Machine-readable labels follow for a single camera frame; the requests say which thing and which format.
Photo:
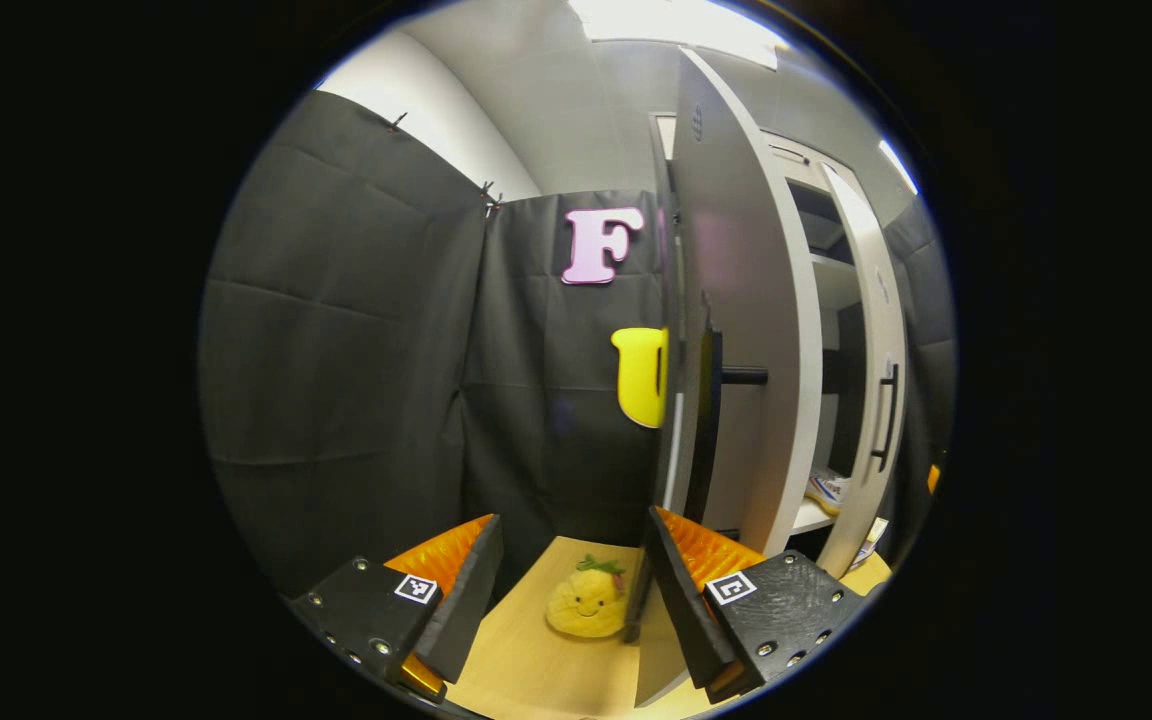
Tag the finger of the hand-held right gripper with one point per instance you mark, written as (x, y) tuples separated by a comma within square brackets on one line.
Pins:
[(933, 478)]

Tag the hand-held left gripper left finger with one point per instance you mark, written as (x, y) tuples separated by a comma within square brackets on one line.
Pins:
[(466, 600)]

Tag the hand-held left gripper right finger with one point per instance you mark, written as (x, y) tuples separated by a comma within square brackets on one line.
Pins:
[(691, 600)]

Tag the white canvas shoe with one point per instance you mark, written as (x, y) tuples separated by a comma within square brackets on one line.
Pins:
[(826, 490)]

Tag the grey shoe cabinet door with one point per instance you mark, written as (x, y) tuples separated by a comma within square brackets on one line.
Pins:
[(861, 300), (766, 280)]

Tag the grey shoe cabinet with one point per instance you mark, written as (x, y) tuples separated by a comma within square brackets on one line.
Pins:
[(826, 280)]

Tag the beige cover book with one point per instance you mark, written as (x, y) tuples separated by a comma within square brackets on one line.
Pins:
[(873, 542)]

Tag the yellow plush toy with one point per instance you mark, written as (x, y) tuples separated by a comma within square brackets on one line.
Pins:
[(586, 605)]

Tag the small ceiling light panel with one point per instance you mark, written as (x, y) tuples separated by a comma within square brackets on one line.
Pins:
[(898, 166)]

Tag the large ceiling light panel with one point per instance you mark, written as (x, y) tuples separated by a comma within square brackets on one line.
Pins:
[(681, 25)]

